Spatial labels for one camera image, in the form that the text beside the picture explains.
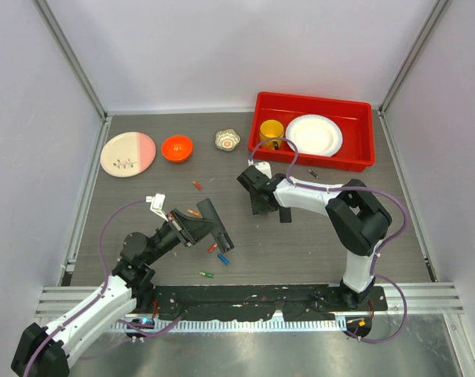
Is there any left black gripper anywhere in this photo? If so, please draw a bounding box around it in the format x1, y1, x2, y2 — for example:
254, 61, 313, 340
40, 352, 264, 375
144, 208, 218, 265

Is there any black remote control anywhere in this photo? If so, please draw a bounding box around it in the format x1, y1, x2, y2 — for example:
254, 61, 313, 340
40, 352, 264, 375
196, 198, 234, 254

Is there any black battery cover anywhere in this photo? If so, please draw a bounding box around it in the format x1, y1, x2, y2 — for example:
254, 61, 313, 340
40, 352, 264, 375
279, 208, 292, 224

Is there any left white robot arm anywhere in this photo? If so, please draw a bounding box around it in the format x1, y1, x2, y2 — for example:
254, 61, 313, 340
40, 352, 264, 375
11, 199, 226, 376

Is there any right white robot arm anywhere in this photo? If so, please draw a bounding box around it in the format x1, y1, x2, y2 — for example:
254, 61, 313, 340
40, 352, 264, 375
237, 165, 392, 310

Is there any orange battery mid left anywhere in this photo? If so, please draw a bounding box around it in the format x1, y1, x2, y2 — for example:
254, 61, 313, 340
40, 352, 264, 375
187, 210, 200, 217

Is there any red orange battery centre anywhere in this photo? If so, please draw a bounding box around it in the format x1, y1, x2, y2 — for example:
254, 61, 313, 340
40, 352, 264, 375
207, 243, 217, 253

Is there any orange battery near top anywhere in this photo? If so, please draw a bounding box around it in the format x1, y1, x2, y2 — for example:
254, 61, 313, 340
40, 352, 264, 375
192, 181, 203, 190

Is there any blue battery centre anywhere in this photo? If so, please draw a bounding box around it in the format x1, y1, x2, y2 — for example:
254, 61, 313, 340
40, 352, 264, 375
217, 254, 230, 265

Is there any green battery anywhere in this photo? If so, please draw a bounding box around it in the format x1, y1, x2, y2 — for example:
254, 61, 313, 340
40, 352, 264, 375
199, 271, 214, 278

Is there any black battery near bin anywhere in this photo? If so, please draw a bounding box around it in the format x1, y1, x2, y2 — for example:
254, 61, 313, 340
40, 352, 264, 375
308, 169, 318, 178

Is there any small floral bowl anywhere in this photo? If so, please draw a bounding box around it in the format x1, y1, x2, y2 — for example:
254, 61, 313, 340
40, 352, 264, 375
214, 128, 241, 152

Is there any yellow mug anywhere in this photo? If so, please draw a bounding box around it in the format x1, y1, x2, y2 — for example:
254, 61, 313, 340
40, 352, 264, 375
259, 119, 284, 150

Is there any white paper plate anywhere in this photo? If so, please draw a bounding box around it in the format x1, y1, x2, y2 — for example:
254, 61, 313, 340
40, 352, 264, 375
284, 115, 343, 157

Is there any orange bowl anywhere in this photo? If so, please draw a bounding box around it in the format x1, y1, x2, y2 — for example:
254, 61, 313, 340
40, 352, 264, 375
161, 135, 193, 163

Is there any pink and cream plate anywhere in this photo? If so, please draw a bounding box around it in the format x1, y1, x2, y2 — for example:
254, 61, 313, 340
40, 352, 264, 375
100, 132, 156, 178

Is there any red plastic bin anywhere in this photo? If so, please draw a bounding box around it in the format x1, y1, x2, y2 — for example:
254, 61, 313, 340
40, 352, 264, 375
248, 92, 375, 172

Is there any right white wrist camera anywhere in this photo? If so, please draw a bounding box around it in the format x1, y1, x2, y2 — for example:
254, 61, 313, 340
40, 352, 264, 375
248, 160, 272, 178

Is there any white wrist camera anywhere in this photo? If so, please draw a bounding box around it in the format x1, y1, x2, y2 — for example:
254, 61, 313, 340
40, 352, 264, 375
145, 193, 168, 221
248, 160, 272, 178

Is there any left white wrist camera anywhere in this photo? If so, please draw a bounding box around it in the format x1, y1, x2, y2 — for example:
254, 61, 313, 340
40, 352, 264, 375
145, 193, 168, 221

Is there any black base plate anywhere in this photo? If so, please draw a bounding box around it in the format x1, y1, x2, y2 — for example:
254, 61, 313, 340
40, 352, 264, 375
135, 284, 388, 322

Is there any white slotted cable duct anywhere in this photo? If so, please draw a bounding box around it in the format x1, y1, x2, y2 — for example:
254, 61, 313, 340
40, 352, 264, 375
111, 318, 347, 333

